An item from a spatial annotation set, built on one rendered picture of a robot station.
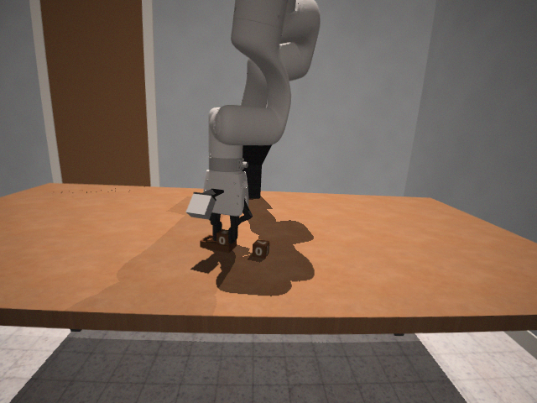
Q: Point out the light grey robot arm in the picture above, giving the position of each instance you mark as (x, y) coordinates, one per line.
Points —
(261, 119)

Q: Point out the brown number cube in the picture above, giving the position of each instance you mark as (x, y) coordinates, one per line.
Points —
(260, 248)
(222, 237)

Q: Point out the brown wooden tray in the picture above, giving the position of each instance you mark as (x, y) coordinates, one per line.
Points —
(208, 243)

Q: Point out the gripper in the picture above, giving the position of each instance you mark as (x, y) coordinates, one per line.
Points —
(232, 202)

